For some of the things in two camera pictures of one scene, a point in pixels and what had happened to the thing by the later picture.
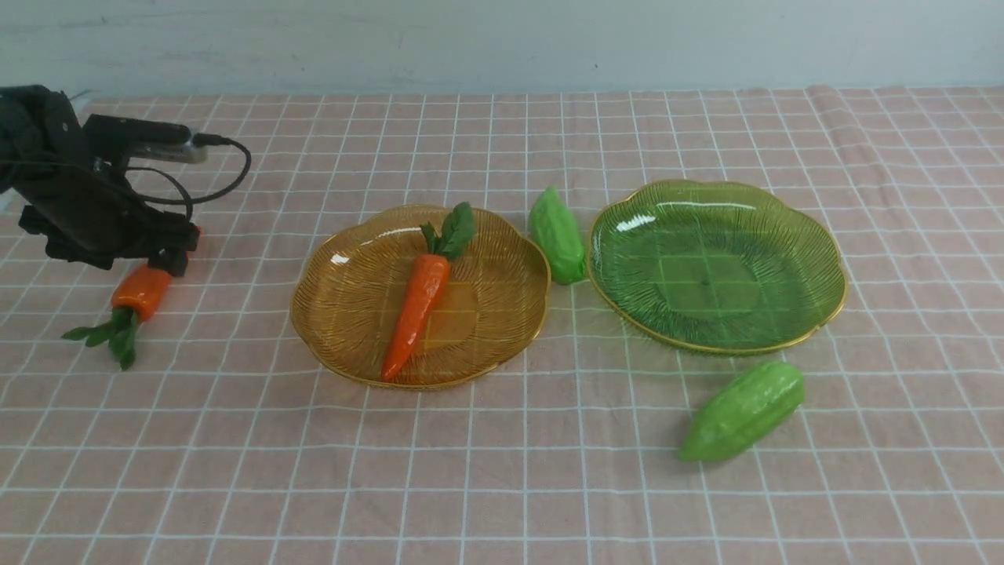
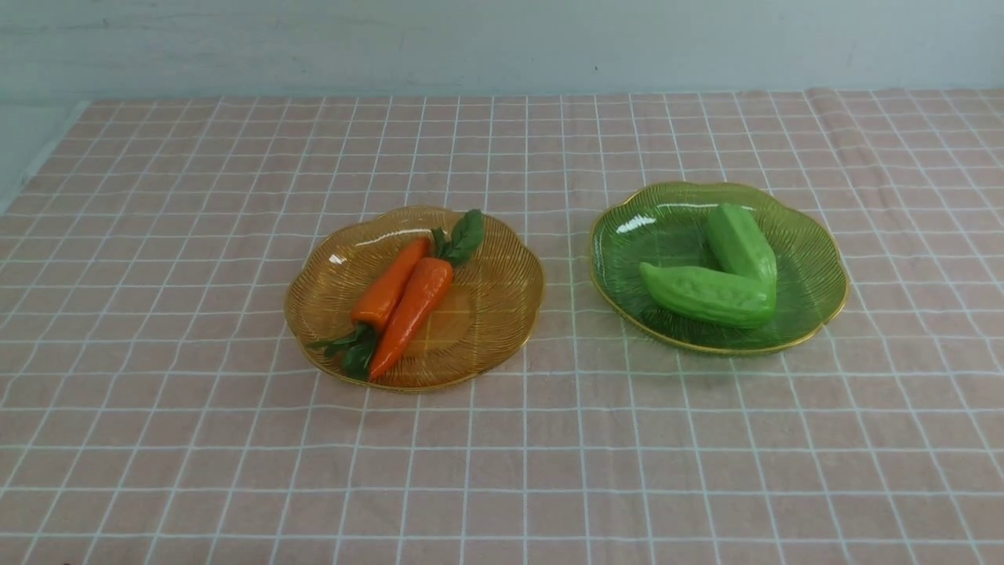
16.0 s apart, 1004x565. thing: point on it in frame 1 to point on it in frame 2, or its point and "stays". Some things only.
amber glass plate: x=349 y=297 stays
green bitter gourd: x=743 y=412 to x=717 y=297
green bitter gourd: x=558 y=236 to x=740 y=245
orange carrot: x=136 y=296 to x=375 y=310
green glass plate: x=717 y=266 stays
